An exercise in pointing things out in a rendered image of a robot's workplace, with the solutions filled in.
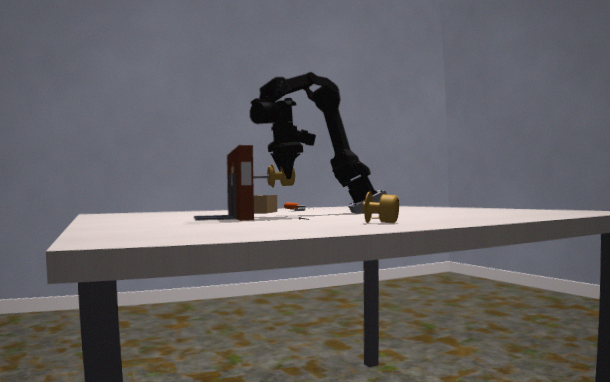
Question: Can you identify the reddish-brown wooden door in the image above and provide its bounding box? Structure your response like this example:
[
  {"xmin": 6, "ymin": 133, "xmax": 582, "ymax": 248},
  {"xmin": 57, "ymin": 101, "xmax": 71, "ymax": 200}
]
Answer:
[{"xmin": 227, "ymin": 145, "xmax": 254, "ymax": 221}]

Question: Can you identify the orange-handled screwdriver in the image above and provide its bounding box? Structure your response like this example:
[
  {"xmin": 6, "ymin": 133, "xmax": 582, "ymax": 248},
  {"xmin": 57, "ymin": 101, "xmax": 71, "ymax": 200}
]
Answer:
[{"xmin": 284, "ymin": 203, "xmax": 306, "ymax": 209}]

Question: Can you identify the tan cardboard box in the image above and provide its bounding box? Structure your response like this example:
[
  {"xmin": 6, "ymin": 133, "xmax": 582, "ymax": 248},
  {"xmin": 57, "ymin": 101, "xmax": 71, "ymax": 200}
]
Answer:
[{"xmin": 254, "ymin": 195, "xmax": 277, "ymax": 213}]

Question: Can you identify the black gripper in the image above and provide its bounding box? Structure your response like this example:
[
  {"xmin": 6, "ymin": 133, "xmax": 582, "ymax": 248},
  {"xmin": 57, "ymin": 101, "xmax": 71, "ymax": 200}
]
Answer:
[{"xmin": 268, "ymin": 122, "xmax": 303, "ymax": 179}]

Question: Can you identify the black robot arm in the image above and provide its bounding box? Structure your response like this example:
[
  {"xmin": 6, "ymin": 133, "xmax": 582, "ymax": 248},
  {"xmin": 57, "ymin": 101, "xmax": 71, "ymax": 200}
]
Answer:
[{"xmin": 250, "ymin": 72, "xmax": 378, "ymax": 204}]

